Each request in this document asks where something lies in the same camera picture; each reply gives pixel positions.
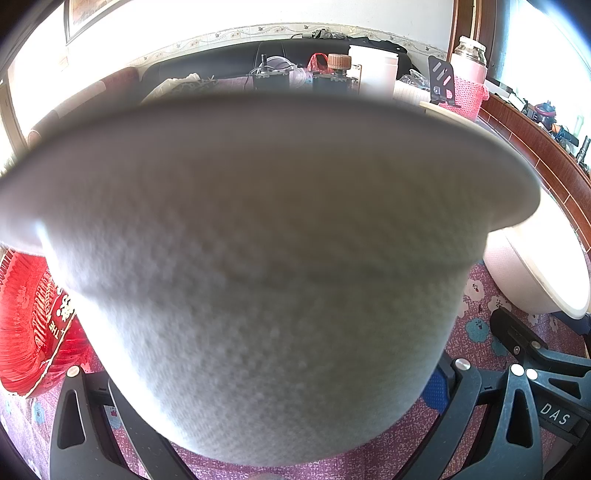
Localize white foam bowl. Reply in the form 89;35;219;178
484;187;590;320
1;93;540;467

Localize red scalloped plate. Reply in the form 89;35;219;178
1;249;91;398

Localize purple floral tablecloth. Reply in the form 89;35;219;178
0;260;591;480

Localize wooden sideboard cabinet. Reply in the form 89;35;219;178
479;95;591;255

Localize white tissue pack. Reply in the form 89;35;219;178
393;80;431;105

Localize black phone stand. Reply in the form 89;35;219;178
428;55;460;108

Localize pink sleeved thermos bottle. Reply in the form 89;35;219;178
440;36;489;121

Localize white plastic jar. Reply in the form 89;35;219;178
349;45;399;100

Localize dark jar with cork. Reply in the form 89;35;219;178
312;53;359;96

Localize maroon armchair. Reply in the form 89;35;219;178
26;67;140;148

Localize red plastic bag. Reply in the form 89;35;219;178
307;52;331;74

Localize white cloth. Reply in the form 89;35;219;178
142;73;200;103

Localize black leather sofa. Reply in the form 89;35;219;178
139;37;416;96

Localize black round jar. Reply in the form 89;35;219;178
252;54;294;91

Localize framed horse painting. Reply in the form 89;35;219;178
63;0;128;44

